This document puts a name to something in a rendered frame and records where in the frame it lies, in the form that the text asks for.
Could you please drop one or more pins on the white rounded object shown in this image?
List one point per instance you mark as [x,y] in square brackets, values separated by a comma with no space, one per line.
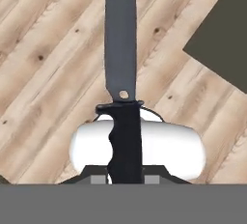
[173,147]

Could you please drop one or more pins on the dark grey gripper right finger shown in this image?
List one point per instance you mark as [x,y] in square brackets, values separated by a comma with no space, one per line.
[154,172]

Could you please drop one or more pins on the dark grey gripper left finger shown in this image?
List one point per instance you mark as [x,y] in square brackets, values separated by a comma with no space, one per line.
[96,172]

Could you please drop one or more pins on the dark grey-brown flat panel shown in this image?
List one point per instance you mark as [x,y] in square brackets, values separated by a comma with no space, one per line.
[222,34]

